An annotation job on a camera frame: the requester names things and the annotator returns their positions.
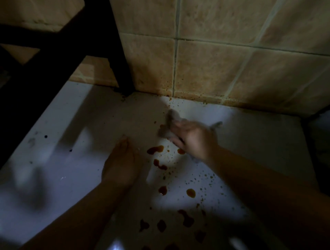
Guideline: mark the person's right forearm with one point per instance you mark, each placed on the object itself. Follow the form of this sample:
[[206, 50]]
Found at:
[[270, 195]]

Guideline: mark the person's left fingers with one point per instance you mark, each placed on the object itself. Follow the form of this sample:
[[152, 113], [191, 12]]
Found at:
[[126, 146]]

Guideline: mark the person's left forearm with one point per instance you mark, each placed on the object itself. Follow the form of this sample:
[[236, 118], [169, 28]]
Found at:
[[85, 216]]

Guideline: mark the black furniture frame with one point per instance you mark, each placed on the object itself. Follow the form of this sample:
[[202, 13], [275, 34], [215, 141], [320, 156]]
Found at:
[[64, 51]]

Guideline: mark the brown liquid spill drops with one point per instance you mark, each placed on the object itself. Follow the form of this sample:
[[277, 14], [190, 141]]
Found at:
[[155, 150]]

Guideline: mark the grey wiping cloth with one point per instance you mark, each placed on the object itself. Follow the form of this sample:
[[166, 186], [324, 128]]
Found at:
[[172, 117]]

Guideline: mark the person's right hand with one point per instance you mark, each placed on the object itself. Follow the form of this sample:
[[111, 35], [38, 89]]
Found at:
[[197, 140]]

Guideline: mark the person's left hand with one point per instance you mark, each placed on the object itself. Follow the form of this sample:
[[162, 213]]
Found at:
[[121, 167]]

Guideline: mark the person's right fingers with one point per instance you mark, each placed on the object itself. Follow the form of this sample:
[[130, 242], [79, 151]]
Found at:
[[181, 131]]

